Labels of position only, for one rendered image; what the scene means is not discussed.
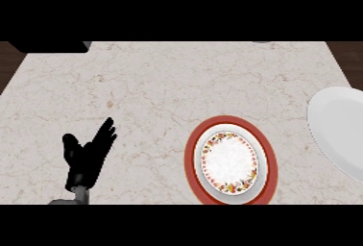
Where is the red-rimmed floral plate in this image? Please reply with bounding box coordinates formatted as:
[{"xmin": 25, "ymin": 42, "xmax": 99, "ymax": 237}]
[{"xmin": 183, "ymin": 114, "xmax": 279, "ymax": 206}]

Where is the black appliance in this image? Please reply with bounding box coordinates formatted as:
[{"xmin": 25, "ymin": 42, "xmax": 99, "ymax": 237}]
[{"xmin": 8, "ymin": 41, "xmax": 93, "ymax": 54}]

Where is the plain white plate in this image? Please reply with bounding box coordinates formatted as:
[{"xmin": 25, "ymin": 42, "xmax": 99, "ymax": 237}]
[{"xmin": 307, "ymin": 86, "xmax": 363, "ymax": 185}]

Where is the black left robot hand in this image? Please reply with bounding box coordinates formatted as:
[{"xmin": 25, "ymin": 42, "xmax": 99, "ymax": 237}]
[{"xmin": 61, "ymin": 116, "xmax": 120, "ymax": 193}]

